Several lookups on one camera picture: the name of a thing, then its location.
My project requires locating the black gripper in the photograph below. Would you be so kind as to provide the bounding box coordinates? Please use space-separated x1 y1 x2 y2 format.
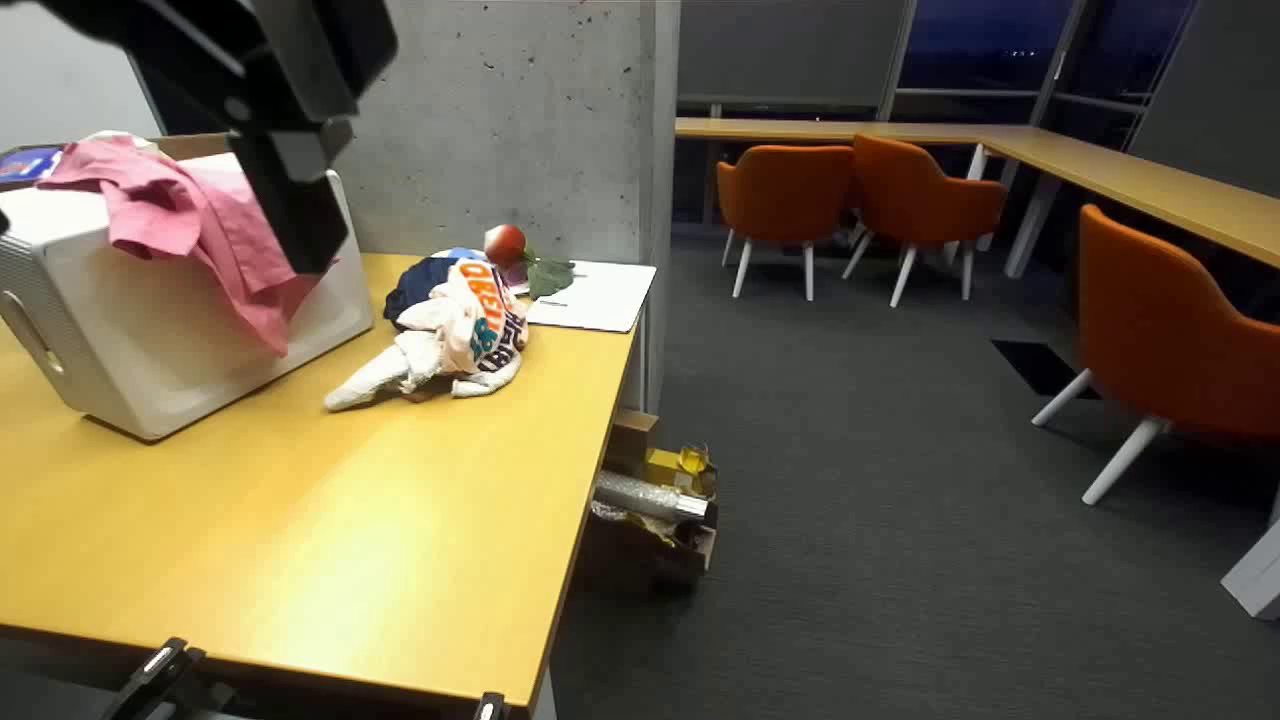
38 0 399 278

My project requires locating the peach shirt with orange print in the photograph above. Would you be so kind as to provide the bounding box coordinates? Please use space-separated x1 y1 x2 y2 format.
392 257 537 401

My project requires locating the magenta pink cloth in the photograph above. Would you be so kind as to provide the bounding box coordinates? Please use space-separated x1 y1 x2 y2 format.
38 133 320 358

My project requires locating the red apple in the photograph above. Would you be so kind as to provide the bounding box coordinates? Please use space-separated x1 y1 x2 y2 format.
481 220 531 268

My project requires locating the white plastic ribbed box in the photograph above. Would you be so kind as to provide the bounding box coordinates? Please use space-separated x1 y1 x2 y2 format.
0 133 380 447

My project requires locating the green cloth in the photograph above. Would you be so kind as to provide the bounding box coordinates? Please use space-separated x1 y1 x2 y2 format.
519 251 579 301

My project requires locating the white paper pad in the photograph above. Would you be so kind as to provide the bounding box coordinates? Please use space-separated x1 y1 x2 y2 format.
514 257 661 337

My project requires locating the silver metal cylinder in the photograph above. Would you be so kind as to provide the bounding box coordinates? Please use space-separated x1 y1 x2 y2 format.
594 471 722 529

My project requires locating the yellow packet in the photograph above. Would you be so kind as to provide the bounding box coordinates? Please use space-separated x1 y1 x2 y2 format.
643 443 716 495

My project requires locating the brown cardboard box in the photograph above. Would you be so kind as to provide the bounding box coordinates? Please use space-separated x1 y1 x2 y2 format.
584 407 724 592

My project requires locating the orange chair with white legs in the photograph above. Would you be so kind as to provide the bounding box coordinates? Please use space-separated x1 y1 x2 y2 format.
1027 200 1280 514
712 141 859 303
835 133 1014 313

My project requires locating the white angled leg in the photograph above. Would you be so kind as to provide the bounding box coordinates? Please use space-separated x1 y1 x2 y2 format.
1217 492 1280 623

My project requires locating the black camera clamp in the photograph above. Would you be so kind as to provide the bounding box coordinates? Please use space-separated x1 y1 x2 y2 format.
101 635 245 720

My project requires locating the long wooden wall desk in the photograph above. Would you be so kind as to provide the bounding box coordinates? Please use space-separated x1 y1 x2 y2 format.
671 111 1280 278

